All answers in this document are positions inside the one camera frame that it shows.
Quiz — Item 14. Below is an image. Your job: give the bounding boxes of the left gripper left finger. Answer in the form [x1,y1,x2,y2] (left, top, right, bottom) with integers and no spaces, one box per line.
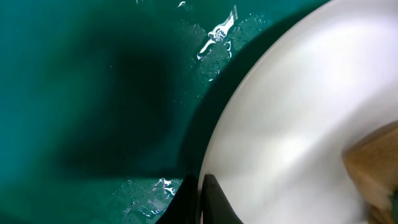
[156,174,198,224]

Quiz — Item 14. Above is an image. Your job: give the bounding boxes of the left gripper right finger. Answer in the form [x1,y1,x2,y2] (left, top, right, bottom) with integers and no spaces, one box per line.
[200,174,243,224]

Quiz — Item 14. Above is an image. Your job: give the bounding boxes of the white plate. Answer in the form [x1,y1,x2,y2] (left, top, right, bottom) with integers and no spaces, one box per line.
[201,0,397,223]

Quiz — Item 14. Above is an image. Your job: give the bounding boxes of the green yellow sponge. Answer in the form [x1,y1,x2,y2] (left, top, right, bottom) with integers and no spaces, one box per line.
[343,121,397,223]

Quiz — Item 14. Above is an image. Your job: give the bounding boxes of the teal plastic tray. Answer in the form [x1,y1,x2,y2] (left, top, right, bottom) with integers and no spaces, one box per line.
[1,0,322,223]

